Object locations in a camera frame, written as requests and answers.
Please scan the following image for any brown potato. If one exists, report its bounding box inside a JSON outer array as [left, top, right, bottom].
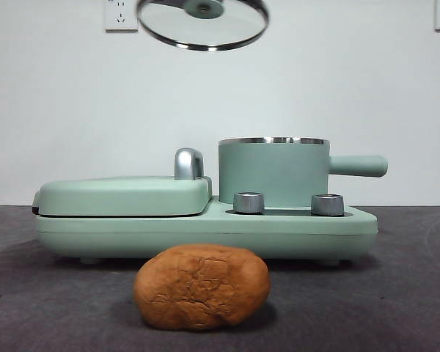
[[133, 243, 272, 331]]

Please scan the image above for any green breakfast machine base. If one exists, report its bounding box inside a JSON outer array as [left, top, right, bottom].
[[34, 194, 379, 266]]

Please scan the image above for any silver control knob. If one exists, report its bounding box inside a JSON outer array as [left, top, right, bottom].
[[310, 193, 345, 217], [232, 191, 266, 214]]

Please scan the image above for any glass pot lid green knob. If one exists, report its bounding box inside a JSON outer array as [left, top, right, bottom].
[[136, 0, 271, 53]]

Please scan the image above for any green steamer pot with handle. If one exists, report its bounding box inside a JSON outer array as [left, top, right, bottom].
[[217, 136, 389, 207]]

